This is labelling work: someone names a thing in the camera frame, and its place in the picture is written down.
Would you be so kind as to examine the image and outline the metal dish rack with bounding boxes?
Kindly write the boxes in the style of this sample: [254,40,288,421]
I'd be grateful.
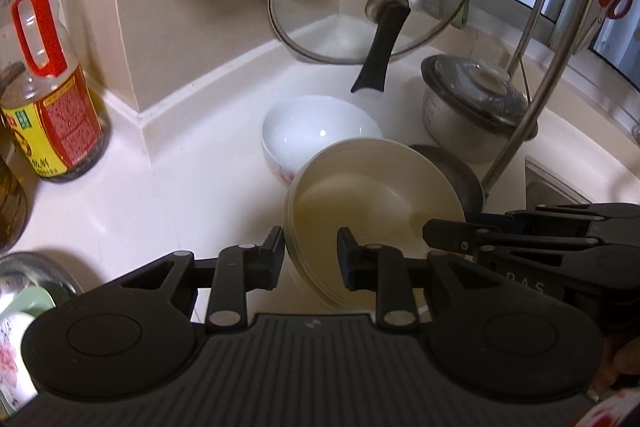
[480,0,640,198]

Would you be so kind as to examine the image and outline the white pot with glass lid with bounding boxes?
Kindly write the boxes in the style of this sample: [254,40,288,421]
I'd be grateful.
[421,54,540,164]

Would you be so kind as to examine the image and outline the white floral ceramic bowl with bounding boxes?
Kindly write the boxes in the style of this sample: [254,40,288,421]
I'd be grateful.
[260,95,384,186]

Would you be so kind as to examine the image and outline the red white patterned clothing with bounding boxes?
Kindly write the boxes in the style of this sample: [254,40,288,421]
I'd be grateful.
[572,389,640,427]

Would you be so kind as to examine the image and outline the stainless steel sink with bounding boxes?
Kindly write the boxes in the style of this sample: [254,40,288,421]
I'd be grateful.
[524,156,597,208]

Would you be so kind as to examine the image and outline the person's right hand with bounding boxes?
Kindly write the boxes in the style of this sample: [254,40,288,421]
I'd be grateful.
[597,329,640,395]

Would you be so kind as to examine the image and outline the red handled scissors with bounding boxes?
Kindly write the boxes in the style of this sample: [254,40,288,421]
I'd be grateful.
[591,0,635,54]

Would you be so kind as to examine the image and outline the small stainless steel bowl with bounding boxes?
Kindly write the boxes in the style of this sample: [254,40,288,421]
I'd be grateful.
[407,144,485,217]

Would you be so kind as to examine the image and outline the large cream plastic bowl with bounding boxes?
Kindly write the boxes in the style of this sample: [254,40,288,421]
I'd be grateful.
[282,137,468,314]

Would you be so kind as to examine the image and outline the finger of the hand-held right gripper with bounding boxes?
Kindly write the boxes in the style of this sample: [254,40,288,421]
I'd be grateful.
[422,218,603,260]
[465,202,640,239]

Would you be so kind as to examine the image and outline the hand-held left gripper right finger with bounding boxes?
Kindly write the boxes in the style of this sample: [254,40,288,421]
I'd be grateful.
[336,227,482,330]

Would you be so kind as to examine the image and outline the large stainless steel basin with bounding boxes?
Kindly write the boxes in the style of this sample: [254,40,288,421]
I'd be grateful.
[0,252,85,308]

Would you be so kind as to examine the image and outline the soy sauce bottle red handle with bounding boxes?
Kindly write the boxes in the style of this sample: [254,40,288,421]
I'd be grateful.
[0,0,109,182]

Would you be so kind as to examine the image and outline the cooking oil bottle yellow label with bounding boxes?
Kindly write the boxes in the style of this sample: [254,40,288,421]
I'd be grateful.
[0,152,29,254]

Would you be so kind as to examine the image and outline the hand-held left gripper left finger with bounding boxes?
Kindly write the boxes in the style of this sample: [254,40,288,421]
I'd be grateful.
[119,225,287,334]

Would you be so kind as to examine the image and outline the white floral oval plate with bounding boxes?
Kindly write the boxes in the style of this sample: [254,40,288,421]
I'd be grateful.
[0,312,42,404]

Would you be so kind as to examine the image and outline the green rectangular plate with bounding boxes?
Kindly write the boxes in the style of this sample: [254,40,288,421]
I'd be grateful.
[0,286,57,414]

